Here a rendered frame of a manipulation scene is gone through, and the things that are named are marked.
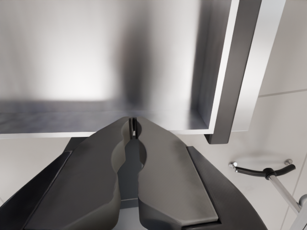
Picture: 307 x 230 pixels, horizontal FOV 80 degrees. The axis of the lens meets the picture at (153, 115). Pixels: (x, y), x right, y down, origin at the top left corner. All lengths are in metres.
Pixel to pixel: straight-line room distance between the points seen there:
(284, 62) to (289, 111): 0.35
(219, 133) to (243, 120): 0.04
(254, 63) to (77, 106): 0.15
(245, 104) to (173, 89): 0.07
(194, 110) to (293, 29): 1.16
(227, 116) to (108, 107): 0.10
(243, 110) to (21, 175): 1.64
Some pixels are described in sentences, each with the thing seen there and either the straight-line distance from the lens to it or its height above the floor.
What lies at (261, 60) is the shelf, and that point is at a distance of 0.18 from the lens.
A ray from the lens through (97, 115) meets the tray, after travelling 0.16.
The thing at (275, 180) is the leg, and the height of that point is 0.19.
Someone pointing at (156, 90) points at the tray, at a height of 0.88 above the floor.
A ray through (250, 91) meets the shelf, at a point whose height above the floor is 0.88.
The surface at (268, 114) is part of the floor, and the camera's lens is 1.43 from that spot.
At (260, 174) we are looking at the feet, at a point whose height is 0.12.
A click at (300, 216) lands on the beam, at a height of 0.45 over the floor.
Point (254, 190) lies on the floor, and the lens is 1.90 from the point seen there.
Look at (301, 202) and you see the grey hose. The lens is 1.50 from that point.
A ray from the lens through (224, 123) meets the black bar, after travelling 0.17.
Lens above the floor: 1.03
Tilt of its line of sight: 61 degrees down
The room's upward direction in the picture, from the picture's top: 173 degrees clockwise
